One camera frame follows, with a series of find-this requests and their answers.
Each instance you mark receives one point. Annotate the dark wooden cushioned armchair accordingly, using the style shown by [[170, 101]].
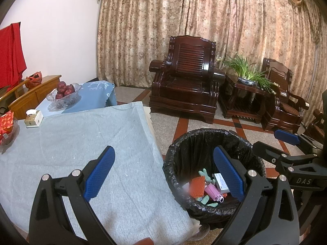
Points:
[[281, 107]]

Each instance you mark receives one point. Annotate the orange textured sponge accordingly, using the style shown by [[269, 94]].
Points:
[[198, 186]]

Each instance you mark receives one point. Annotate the pink face mask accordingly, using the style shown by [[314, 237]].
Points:
[[212, 191]]

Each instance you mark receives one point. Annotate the red cloth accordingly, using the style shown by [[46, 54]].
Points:
[[10, 53]]

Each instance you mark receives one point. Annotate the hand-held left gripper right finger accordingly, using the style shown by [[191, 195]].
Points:
[[228, 172]]

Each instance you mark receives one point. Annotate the glass fruit bowl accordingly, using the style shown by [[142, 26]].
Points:
[[66, 102]]

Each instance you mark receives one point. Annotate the bin with black bag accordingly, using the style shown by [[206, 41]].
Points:
[[194, 145]]

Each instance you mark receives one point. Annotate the white and blue carton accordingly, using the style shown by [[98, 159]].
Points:
[[221, 182]]

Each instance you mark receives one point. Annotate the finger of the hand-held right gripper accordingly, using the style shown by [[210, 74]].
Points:
[[287, 136], [268, 154]]

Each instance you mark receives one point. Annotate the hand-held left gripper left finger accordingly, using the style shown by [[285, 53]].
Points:
[[99, 173]]

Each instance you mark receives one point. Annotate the red apple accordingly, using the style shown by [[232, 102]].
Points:
[[61, 85], [59, 95], [69, 89]]

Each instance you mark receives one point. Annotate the green rubber glove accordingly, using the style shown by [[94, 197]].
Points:
[[204, 173]]

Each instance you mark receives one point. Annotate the beige floral curtain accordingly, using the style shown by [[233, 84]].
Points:
[[178, 10]]

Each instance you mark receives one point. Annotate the potted green plant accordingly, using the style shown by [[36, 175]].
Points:
[[242, 67]]

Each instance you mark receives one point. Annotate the wooden cabinet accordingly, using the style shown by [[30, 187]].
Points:
[[43, 91]]

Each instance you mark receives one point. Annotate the grey-blue blanket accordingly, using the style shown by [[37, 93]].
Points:
[[76, 137]]

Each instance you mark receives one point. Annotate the small glass bowl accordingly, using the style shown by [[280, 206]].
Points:
[[14, 135]]

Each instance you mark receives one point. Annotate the dark wooden chair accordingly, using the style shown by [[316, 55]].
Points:
[[318, 123]]

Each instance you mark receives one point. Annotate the dark wooden side table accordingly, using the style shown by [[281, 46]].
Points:
[[242, 99]]

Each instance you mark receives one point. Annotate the white tissue box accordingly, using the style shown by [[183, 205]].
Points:
[[34, 120]]

